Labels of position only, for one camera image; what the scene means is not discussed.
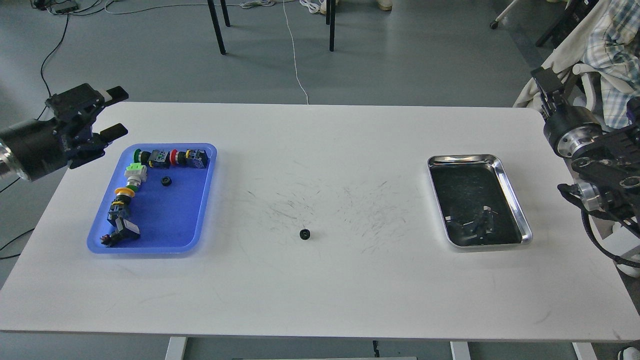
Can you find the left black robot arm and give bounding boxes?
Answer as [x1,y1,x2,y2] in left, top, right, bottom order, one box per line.
[0,83,130,182]

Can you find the yellow push button switch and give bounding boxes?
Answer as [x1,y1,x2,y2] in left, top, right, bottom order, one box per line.
[107,186,138,227]

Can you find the beige cloth on chair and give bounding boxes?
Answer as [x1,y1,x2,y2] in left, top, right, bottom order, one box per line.
[512,0,611,111]

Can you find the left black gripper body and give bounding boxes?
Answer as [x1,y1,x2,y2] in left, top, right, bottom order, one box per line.
[0,119,68,182]

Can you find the red push button switch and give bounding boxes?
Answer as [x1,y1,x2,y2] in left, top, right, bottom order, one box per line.
[169,149,210,169]

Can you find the silver metal tray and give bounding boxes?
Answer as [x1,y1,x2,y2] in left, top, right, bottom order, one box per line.
[427,153,534,252]

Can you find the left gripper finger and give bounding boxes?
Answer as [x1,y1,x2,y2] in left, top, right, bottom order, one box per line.
[67,123,128,169]
[45,83,130,136]

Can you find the black floor cable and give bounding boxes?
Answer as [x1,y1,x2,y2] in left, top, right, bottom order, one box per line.
[0,0,121,258]

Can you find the white floor cable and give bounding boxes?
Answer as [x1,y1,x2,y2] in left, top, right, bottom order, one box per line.
[105,0,321,105]

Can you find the blue plastic tray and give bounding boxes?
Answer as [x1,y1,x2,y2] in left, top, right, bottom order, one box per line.
[86,143,217,255]

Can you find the black table legs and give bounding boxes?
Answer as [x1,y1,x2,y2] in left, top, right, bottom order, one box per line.
[207,0,337,56]

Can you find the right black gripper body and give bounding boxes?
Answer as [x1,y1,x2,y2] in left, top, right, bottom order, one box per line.
[543,105,603,158]

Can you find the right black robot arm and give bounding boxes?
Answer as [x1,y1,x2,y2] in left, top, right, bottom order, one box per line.
[531,67,640,269]

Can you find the light green button switch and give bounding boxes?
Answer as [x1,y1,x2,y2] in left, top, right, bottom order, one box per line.
[125,162,147,188]

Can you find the plaid shirt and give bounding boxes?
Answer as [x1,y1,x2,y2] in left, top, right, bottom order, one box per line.
[582,0,640,129]

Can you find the green push button switch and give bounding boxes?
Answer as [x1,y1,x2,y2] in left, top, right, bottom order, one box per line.
[133,148,170,169]

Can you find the small black gear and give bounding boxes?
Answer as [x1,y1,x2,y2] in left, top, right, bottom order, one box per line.
[299,228,311,240]
[160,176,173,187]

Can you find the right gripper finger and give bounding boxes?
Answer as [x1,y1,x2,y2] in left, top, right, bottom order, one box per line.
[530,67,579,121]

